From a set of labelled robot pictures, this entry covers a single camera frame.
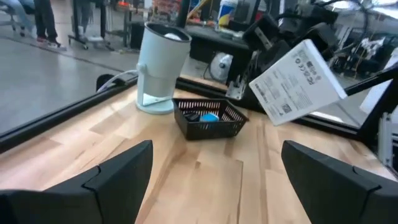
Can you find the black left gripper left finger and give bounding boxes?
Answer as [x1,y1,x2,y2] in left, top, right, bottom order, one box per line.
[40,139,154,224]

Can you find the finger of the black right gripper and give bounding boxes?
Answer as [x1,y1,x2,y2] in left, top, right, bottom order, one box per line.
[248,52,271,82]

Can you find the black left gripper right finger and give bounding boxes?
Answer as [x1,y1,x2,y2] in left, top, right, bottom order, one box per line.
[281,139,398,224]

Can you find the white product box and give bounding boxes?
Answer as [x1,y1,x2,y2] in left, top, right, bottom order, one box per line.
[248,39,348,127]

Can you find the blue and white cube charger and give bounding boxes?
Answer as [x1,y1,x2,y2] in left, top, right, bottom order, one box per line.
[200,113,220,123]

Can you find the black cube charger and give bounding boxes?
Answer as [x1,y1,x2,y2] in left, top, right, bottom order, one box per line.
[183,111,201,123]

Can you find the round floor fan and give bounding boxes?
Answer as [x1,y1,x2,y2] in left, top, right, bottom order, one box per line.
[210,52,234,83]

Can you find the white blue wipes canister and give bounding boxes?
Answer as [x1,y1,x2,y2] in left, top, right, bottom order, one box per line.
[217,0,239,29]

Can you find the black perforated plastic basket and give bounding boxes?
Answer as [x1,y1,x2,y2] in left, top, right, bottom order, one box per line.
[172,98,249,141]

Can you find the white cylindrical desk lamp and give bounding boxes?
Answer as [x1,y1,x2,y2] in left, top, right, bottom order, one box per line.
[136,22,193,115]

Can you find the black floor box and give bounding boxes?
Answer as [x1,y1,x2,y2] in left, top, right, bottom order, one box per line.
[129,21,146,49]

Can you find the black wheeled stand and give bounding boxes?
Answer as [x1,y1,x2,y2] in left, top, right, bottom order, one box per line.
[68,0,109,50]

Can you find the person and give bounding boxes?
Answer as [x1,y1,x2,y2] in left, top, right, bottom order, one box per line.
[0,0,35,34]
[33,0,68,52]

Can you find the black aluminium table frame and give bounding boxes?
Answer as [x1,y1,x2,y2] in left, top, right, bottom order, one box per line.
[0,67,398,175]

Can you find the white lamp cable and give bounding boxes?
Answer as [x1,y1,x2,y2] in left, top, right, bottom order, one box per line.
[96,69,139,93]

